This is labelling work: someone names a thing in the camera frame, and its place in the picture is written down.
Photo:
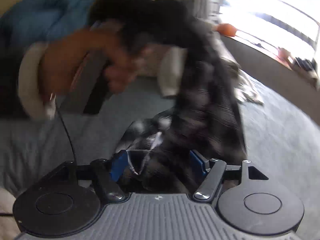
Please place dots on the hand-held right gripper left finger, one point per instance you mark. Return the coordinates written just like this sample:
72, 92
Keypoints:
119, 165

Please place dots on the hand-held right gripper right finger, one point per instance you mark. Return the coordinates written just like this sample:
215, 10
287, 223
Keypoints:
197, 163

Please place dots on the black white plaid shirt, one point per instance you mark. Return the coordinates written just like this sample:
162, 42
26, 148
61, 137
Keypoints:
200, 92

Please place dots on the person's left hand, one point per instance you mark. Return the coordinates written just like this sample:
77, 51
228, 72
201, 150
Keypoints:
75, 55

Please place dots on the blue duvet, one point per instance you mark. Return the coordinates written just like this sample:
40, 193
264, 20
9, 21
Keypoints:
37, 17

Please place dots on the orange object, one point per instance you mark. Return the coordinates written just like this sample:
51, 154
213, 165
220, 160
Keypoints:
226, 29

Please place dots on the cardboard box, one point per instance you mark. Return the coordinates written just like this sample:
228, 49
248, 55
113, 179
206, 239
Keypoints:
302, 65

